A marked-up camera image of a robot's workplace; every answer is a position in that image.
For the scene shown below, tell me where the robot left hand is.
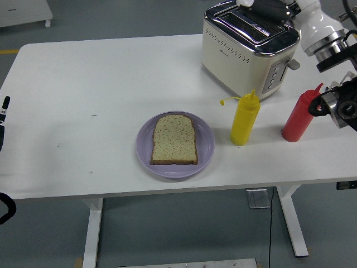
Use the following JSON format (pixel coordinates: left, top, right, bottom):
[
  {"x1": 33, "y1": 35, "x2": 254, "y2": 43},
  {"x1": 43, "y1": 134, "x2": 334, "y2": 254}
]
[{"x1": 0, "y1": 95, "x2": 11, "y2": 151}]

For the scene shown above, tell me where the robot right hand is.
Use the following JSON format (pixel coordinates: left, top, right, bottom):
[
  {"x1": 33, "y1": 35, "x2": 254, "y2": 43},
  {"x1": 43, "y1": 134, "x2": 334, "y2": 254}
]
[{"x1": 237, "y1": 0, "x2": 346, "y2": 55}]

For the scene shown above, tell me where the cream and chrome toaster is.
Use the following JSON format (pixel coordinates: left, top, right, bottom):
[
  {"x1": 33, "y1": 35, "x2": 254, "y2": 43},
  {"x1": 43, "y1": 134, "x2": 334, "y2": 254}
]
[{"x1": 201, "y1": 2, "x2": 301, "y2": 102}]

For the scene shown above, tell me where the purple round plate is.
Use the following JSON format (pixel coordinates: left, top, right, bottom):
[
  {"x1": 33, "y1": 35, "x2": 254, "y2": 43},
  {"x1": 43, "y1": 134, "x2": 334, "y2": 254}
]
[{"x1": 136, "y1": 111, "x2": 216, "y2": 179}]

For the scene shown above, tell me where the speckled bread slice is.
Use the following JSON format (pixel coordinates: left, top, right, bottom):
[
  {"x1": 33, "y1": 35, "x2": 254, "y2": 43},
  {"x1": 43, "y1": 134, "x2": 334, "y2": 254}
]
[{"x1": 151, "y1": 114, "x2": 199, "y2": 166}]

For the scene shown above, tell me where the small metal floor plate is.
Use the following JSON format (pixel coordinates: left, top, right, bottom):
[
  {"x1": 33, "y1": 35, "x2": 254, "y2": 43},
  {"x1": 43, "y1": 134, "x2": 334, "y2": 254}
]
[{"x1": 246, "y1": 189, "x2": 272, "y2": 209}]

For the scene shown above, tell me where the red squeeze bottle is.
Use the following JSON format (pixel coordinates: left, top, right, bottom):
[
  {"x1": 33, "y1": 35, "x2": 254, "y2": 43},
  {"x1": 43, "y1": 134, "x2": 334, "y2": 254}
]
[{"x1": 281, "y1": 82, "x2": 324, "y2": 143}]

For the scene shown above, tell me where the yellow squeeze bottle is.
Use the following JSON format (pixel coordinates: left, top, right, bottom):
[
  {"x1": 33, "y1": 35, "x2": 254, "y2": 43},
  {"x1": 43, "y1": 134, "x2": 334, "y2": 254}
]
[{"x1": 219, "y1": 89, "x2": 260, "y2": 146}]

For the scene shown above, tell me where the white cabinet on wheels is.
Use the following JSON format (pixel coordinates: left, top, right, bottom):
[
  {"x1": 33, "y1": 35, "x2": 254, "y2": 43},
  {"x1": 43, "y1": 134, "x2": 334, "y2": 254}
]
[{"x1": 0, "y1": 0, "x2": 53, "y2": 28}]

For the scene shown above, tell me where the white table leg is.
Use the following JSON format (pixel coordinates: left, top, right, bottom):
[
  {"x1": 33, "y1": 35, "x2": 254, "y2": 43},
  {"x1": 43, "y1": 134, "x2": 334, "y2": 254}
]
[
  {"x1": 276, "y1": 185, "x2": 310, "y2": 257},
  {"x1": 81, "y1": 197, "x2": 104, "y2": 268}
]

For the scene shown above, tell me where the black table control panel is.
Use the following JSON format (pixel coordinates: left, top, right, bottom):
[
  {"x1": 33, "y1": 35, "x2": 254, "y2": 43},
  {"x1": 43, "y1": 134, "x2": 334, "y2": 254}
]
[{"x1": 336, "y1": 180, "x2": 357, "y2": 190}]

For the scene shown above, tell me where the black floor cable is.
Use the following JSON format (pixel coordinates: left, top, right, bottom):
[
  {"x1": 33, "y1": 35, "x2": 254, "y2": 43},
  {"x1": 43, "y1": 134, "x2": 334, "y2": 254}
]
[{"x1": 267, "y1": 186, "x2": 276, "y2": 268}]

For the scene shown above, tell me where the grey metal base plate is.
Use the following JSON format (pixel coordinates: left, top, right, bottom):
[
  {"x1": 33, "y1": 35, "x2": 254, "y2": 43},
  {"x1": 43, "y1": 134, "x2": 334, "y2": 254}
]
[{"x1": 117, "y1": 257, "x2": 259, "y2": 268}]

